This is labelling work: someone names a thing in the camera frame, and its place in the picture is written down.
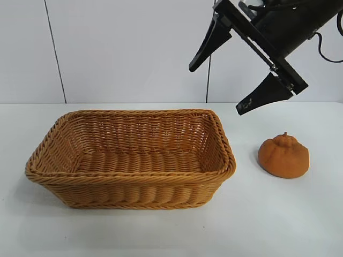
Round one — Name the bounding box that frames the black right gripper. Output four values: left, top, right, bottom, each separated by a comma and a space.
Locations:
188, 0, 343, 117

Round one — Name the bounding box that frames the orange fruit with stem knob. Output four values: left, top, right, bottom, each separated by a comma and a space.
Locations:
258, 131, 310, 178

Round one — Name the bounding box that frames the tan wicker basket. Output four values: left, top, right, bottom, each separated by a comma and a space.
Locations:
25, 109, 237, 210

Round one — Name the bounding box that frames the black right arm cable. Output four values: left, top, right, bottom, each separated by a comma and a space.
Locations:
312, 9, 343, 64

